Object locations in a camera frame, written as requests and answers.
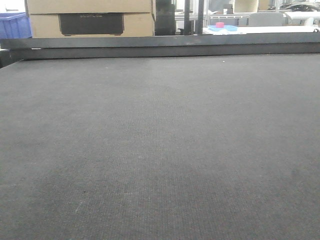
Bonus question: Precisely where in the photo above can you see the black vertical post right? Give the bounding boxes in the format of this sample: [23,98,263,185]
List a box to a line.
[196,0,205,35]

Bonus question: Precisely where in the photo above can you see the black vertical post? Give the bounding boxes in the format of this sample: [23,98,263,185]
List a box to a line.
[196,0,205,35]
[183,0,192,36]

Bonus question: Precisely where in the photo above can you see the dark grey conveyor belt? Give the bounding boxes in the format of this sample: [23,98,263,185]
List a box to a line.
[0,54,320,240]

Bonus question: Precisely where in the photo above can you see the blue crate far left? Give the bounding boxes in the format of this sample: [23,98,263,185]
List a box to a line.
[0,12,32,39]

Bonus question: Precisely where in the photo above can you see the upper cardboard box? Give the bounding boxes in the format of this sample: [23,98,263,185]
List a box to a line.
[26,0,155,14]

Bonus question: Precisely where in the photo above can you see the lower cardboard box black label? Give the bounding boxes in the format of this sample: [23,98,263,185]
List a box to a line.
[29,13,155,38]

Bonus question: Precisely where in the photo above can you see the white background table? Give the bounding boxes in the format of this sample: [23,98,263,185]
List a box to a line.
[203,26,320,35]

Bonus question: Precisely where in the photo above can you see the black conveyor side rail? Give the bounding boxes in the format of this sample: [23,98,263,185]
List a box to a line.
[0,32,320,60]

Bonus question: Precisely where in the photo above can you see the black vertical post left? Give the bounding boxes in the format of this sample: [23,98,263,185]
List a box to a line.
[183,0,192,36]

